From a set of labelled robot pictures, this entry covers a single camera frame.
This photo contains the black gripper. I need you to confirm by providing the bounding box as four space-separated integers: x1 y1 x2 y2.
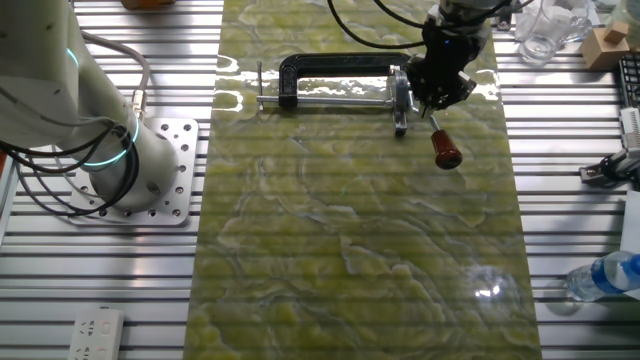
405 17 490 120

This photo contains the clear glass mug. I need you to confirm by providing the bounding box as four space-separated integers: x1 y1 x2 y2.
514 0 594 66

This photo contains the large wooden block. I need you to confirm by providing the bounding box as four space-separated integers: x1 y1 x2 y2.
579 27 631 71

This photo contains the green marble pattern mat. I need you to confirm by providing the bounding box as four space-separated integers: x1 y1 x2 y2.
182 0 544 360

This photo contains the small wooden block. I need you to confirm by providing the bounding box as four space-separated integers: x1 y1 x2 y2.
603 19 630 45

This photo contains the black keyboard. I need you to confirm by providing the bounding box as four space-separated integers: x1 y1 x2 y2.
618 52 640 109

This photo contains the black and silver clamp tool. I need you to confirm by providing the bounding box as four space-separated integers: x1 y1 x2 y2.
578 147 640 191

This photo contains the white ribbed device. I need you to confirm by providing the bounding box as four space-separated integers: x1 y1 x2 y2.
618 106 640 149

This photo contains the translucent container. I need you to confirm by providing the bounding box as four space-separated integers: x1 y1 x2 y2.
618 0 640 51

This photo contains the clear water bottle blue label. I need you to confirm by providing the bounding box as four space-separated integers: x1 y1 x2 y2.
565 249 640 303

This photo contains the silver robot mounting plate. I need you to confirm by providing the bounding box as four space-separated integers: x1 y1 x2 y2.
67 117 200 227

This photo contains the orange-brown object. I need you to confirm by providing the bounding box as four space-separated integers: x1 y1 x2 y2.
119 0 177 10

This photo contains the white power strip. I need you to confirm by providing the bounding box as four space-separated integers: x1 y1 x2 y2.
67 306 126 360

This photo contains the black camera cable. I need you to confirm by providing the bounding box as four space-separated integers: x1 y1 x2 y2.
372 0 531 30

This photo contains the black corner bracket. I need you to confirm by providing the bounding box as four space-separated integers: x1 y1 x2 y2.
494 10 515 32

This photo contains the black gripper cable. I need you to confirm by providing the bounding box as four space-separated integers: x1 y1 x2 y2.
326 0 429 51

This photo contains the grey cable with metal connector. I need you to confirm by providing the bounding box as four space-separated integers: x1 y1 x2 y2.
81 30 152 123

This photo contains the black cable bundle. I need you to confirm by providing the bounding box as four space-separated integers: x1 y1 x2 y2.
0 124 141 220

